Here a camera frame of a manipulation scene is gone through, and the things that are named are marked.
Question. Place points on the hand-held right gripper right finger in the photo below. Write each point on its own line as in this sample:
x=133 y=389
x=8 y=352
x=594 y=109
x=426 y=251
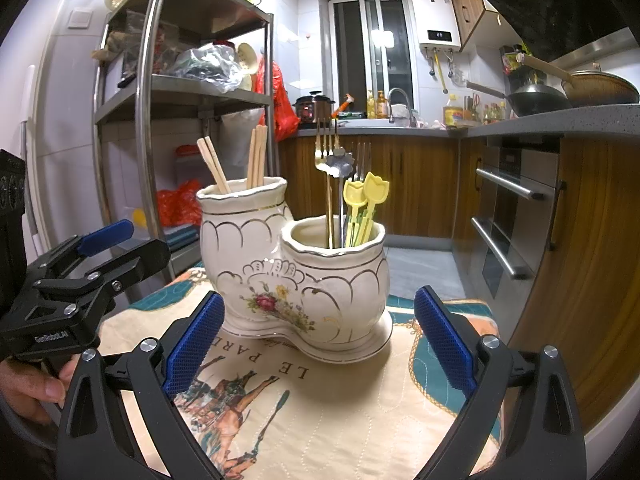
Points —
x=445 y=340

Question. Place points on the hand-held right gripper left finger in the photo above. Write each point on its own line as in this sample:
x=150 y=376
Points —
x=195 y=345

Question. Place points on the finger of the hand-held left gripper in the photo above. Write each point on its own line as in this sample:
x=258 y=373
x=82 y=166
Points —
x=145 y=257
x=110 y=234

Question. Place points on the wooden chopstick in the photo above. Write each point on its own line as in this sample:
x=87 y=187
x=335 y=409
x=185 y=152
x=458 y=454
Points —
x=210 y=165
x=252 y=160
x=257 y=157
x=262 y=155
x=217 y=164

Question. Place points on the floral ceramic utensil holder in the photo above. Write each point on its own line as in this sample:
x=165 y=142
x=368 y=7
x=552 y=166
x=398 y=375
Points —
x=330 y=290

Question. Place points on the silver flower-shaped spoon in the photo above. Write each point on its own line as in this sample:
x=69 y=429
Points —
x=341 y=162

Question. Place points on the gold fork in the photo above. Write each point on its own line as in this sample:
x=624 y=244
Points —
x=326 y=145

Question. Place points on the person's left hand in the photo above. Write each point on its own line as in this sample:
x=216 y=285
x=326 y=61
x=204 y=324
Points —
x=35 y=390

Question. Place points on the printed quilted table cloth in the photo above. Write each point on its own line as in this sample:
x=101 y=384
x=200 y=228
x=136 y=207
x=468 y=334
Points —
x=325 y=410

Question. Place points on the built-in steel oven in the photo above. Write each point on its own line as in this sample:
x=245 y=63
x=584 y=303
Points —
x=515 y=210

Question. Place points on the metal shelf rack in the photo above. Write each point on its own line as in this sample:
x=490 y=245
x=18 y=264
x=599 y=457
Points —
x=150 y=90

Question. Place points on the wooden kitchen cabinet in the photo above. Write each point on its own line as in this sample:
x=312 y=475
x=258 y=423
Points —
x=595 y=260

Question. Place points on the clear plastic bag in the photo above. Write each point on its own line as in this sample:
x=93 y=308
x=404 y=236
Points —
x=210 y=67

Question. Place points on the silver fork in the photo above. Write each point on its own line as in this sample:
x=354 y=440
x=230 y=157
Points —
x=361 y=160

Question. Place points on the hanging red plastic bag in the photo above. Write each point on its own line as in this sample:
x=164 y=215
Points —
x=277 y=105

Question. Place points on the dark rice cooker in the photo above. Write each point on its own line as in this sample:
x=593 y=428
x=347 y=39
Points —
x=312 y=109

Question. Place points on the yellow oil bottle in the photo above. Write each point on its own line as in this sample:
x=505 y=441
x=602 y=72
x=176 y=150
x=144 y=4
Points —
x=452 y=114

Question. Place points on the steel faucet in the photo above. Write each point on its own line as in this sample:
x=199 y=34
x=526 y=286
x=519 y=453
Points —
x=402 y=102

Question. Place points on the grey kitchen countertop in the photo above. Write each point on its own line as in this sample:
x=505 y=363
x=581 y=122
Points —
x=550 y=122

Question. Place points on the black wok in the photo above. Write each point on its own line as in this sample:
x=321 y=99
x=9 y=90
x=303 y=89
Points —
x=537 y=100

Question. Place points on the brown lidded pan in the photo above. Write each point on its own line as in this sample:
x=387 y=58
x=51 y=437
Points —
x=605 y=87

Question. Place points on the window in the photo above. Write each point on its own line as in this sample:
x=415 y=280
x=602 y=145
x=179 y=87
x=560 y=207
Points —
x=370 y=50

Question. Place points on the white water heater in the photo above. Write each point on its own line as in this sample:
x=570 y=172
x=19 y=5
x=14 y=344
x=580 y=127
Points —
x=435 y=15

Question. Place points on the black range hood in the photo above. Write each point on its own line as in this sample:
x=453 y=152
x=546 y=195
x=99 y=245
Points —
x=560 y=0

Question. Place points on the white wall switch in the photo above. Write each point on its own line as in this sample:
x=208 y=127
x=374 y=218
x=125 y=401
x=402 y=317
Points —
x=80 y=18

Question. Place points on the wooden wall cabinet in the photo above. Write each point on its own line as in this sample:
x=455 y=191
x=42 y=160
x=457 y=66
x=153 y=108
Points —
x=467 y=5

